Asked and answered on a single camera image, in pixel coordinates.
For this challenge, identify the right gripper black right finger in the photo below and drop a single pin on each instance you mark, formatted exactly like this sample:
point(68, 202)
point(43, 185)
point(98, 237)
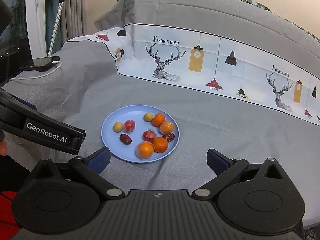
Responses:
point(228, 172)

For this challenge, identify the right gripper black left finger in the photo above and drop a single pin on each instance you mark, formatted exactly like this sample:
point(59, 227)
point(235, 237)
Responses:
point(87, 171)

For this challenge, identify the dark red jujube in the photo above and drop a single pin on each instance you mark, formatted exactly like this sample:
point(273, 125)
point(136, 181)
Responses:
point(125, 139)
point(169, 137)

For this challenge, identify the yellow-green round fruit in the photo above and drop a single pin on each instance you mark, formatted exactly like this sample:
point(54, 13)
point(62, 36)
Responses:
point(117, 127)
point(148, 117)

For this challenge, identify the large orange mandarin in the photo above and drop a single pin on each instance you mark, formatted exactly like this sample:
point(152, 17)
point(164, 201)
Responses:
point(144, 150)

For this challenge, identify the small red fruit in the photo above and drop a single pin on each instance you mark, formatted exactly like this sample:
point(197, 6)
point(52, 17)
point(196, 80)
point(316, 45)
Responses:
point(129, 126)

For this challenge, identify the small orange kumquat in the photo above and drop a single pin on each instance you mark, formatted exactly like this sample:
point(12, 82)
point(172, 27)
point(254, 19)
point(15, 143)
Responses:
point(160, 144)

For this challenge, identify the small orange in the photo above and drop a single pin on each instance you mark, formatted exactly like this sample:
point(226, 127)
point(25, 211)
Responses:
point(166, 127)

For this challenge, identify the person's left hand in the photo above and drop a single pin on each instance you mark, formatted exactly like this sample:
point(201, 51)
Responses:
point(3, 144)

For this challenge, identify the black smartphone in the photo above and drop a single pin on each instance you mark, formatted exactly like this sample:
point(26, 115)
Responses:
point(40, 64)

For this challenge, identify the light blue round plate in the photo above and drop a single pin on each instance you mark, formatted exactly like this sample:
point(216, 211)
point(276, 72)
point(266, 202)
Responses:
point(111, 139)

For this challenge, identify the grey curtain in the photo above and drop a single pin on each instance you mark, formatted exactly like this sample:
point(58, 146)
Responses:
point(75, 18)

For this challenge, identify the white door frame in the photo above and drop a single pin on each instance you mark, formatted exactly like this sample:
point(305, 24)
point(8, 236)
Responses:
point(36, 27)

